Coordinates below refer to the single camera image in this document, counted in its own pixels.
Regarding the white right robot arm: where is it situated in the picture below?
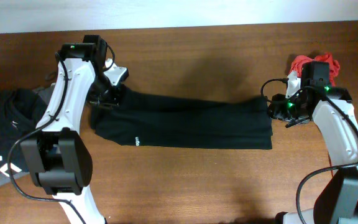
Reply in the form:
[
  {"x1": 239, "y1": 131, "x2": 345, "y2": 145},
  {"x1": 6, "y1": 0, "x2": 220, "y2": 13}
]
[{"x1": 269, "y1": 86, "x2": 358, "y2": 223}]

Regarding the red crumpled garment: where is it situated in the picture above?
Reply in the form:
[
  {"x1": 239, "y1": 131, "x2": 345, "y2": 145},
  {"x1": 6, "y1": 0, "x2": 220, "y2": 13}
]
[{"x1": 290, "y1": 52, "x2": 358, "y2": 203}]

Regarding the black polo shirt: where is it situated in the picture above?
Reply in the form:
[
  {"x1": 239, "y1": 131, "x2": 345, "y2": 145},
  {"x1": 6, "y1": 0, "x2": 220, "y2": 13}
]
[{"x1": 89, "y1": 86, "x2": 273, "y2": 150}]

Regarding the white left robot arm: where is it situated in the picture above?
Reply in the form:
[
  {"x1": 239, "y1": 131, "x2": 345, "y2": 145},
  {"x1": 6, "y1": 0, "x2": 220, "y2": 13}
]
[{"x1": 18, "y1": 42, "x2": 128, "y2": 223}]

